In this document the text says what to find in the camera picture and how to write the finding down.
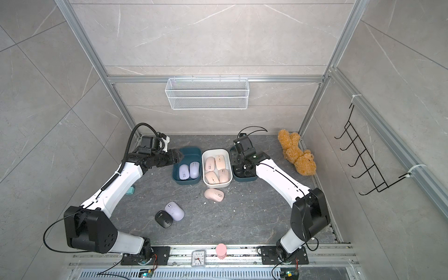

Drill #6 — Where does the pink mouse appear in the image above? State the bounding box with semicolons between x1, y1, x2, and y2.
204;189;225;202
205;171;220;185
204;156;216;173
218;169;230;184
215;155;226;170

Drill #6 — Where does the purple mouse top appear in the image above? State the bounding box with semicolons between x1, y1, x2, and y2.
178;164;190;180

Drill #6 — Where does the purple mouse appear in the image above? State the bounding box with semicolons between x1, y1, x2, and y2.
178;164;190;180
189;162;201;179
164;201;185;222

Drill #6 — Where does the purple mouse bottom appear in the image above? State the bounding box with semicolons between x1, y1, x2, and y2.
189;162;201;179

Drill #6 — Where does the black mouse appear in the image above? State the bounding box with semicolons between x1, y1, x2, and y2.
155;210;173;229

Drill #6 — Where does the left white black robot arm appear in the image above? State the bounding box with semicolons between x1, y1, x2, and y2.
64;133;183;264

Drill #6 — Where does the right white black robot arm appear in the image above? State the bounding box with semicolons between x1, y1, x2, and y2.
231;132;331;261

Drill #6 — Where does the right teal storage box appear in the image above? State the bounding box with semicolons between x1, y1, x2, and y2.
229;147;257;183

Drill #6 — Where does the teal storage box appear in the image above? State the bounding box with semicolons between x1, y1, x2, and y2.
229;147;257;183
172;147;203;186

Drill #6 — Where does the white storage box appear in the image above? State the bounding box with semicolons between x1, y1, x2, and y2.
202;149;233;189

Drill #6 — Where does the left teal storage box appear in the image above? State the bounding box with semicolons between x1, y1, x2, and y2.
172;147;203;186

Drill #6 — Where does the small teal block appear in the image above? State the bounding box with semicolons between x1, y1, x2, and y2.
126;186;135;195

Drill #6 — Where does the brown teddy bear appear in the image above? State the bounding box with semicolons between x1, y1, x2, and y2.
278;129;317;176

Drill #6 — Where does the pink cylinder object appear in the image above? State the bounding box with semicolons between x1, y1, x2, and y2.
215;243;227;260

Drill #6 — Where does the small white desk clock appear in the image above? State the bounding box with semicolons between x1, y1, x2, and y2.
191;250;207;268

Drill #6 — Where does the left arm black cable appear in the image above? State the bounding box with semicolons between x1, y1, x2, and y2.
117;122;160;174

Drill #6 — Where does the white wire mesh basket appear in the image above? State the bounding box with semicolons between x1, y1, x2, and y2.
165;77;250;110

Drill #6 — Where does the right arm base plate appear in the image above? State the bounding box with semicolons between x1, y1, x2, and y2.
256;245;309;265

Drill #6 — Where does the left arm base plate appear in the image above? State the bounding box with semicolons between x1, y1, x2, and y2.
121;246;171;266

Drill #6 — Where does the black wall hook rack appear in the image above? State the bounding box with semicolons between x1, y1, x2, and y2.
334;103;413;196

